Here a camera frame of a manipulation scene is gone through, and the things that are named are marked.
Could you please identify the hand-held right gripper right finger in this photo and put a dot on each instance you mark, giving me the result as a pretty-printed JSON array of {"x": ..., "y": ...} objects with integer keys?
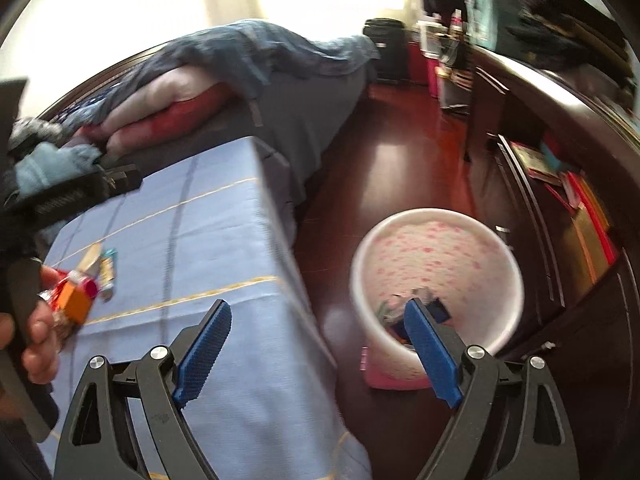
[{"x": 432, "y": 355}]

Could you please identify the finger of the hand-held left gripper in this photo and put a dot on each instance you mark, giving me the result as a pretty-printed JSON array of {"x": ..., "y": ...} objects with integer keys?
[
  {"x": 25, "y": 290},
  {"x": 100, "y": 182}
]

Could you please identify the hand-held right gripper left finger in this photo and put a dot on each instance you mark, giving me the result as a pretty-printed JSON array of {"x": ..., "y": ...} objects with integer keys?
[{"x": 202, "y": 355}]

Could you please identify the red foil wrapper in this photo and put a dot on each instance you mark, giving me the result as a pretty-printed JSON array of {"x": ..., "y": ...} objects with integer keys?
[{"x": 62, "y": 287}]

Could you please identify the small black box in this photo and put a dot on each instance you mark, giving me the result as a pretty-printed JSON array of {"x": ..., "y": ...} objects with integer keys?
[{"x": 442, "y": 312}]

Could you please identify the small orange box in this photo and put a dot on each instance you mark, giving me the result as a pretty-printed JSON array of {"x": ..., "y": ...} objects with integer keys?
[{"x": 77, "y": 305}]

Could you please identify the green white packet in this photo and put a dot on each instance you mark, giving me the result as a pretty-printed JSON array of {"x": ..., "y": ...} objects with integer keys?
[{"x": 389, "y": 311}]

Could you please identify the pink bin white dotted liner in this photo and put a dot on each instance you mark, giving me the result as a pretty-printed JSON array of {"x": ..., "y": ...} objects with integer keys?
[{"x": 435, "y": 255}]

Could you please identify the person's left hand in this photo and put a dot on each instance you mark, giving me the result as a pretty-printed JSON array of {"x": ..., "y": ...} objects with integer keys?
[{"x": 40, "y": 355}]

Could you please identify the grey patterned blanket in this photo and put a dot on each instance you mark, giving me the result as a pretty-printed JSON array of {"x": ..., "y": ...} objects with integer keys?
[{"x": 35, "y": 130}]

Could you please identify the blue fleece blanket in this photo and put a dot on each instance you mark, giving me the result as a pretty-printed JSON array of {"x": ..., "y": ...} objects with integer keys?
[{"x": 50, "y": 165}]

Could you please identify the small cream box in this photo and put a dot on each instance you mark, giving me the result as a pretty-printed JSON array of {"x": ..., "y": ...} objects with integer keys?
[{"x": 92, "y": 260}]

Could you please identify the folded pink red quilt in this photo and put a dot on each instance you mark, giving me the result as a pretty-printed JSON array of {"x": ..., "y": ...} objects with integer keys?
[{"x": 170, "y": 95}]

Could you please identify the blue striped tablecloth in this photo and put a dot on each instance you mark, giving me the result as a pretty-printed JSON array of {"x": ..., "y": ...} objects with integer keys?
[{"x": 200, "y": 240}]

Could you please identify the colourful books on shelf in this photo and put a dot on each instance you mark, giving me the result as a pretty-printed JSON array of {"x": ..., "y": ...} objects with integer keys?
[{"x": 590, "y": 230}]

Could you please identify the bed with grey skirt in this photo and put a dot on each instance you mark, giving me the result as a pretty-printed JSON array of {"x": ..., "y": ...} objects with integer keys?
[{"x": 310, "y": 125}]

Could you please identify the dark wooden cabinet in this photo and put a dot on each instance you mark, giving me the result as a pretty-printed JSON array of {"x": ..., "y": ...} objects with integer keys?
[{"x": 525, "y": 110}]

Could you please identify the striped bag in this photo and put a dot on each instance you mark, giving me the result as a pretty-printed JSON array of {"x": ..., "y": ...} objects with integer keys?
[{"x": 455, "y": 87}]

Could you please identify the red storage box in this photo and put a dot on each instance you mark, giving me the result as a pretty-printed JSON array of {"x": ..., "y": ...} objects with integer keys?
[{"x": 417, "y": 67}]

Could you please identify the black suitcase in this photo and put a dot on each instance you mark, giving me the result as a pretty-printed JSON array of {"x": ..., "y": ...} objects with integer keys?
[{"x": 387, "y": 52}]

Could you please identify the white plastic container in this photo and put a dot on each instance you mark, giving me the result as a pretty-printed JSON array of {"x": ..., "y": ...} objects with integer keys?
[{"x": 431, "y": 35}]

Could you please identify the teal printed bag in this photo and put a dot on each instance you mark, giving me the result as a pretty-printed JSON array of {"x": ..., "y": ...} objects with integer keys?
[{"x": 482, "y": 15}]

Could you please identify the dark folded clothes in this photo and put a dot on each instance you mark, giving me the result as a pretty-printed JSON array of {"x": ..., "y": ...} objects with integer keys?
[{"x": 565, "y": 35}]

